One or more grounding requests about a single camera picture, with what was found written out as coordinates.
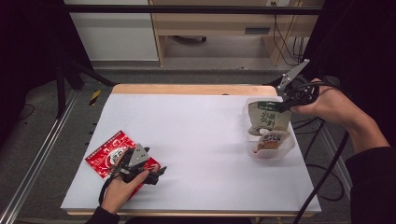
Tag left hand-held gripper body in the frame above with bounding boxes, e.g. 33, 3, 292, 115
115, 143, 159, 184

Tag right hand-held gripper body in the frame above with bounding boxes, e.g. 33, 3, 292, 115
276, 58, 320, 107

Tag green and gold sauce pouch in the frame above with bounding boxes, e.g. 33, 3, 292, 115
247, 100, 293, 137

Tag red sauce packet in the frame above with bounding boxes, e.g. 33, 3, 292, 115
84, 130, 163, 200

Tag spouted orange sauce pouch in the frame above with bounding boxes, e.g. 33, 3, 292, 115
252, 128, 292, 155

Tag translucent plastic container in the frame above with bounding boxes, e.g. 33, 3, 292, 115
242, 96, 296, 161

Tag person's left hand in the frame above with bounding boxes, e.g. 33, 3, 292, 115
100, 169, 151, 216

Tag person's right hand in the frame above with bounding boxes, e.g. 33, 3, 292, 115
290, 77, 362, 133

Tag white table cover sheet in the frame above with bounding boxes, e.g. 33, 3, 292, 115
60, 92, 322, 214

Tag wooden table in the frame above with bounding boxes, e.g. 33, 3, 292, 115
66, 83, 316, 217

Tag dark curtain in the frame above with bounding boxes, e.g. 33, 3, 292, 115
304, 0, 396, 150
0, 0, 92, 147

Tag light wooden desk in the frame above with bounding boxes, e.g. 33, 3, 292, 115
148, 0, 325, 67

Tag white cabinet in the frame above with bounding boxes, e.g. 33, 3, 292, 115
64, 0, 160, 63

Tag hanging black desk cables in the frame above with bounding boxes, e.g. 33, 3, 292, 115
271, 1, 306, 67

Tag left hand-held gripper cable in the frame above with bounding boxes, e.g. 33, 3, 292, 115
98, 175, 119, 207

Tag hand-held gripper cable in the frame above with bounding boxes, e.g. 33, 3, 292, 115
98, 175, 119, 207
292, 76, 351, 224

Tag grey drawer handle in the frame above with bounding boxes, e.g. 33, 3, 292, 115
244, 27, 271, 35

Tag aluminium floor rail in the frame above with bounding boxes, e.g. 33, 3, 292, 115
303, 91, 376, 224
0, 90, 78, 224

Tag right hand-held gripper cable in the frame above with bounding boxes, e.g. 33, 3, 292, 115
292, 76, 351, 224

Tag thin black floor cable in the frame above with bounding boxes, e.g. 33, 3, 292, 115
18, 104, 36, 123

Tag black horizontal frame bar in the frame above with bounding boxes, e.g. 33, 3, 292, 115
62, 4, 321, 15

